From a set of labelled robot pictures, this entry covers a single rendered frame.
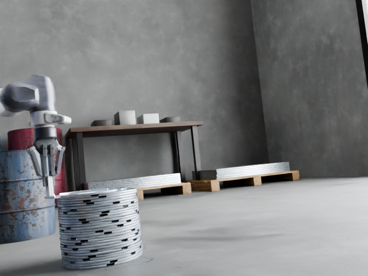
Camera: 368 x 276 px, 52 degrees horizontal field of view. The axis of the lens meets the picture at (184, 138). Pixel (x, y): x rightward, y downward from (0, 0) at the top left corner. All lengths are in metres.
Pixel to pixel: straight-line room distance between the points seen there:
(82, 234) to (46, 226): 0.95
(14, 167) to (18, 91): 0.90
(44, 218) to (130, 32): 3.71
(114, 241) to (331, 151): 3.95
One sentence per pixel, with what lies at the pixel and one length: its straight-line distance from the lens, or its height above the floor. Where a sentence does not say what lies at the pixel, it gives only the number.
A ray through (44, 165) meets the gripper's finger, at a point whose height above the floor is 0.36.
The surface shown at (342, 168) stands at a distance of 4.89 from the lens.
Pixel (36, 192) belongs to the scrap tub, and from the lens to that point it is 2.22.
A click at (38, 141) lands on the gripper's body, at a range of 1.37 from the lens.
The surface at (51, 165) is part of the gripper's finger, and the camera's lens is 1.38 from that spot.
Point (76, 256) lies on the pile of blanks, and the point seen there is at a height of 0.04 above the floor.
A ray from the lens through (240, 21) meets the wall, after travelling 6.30.
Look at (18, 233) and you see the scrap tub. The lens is 2.21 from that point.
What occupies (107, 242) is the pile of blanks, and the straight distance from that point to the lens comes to 1.37.
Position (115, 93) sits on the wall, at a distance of 5.20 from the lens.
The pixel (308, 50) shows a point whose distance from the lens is 5.29.
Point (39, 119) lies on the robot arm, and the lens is 1.36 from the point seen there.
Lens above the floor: 0.31
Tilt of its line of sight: 4 degrees up
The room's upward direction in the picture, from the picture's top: 6 degrees counter-clockwise
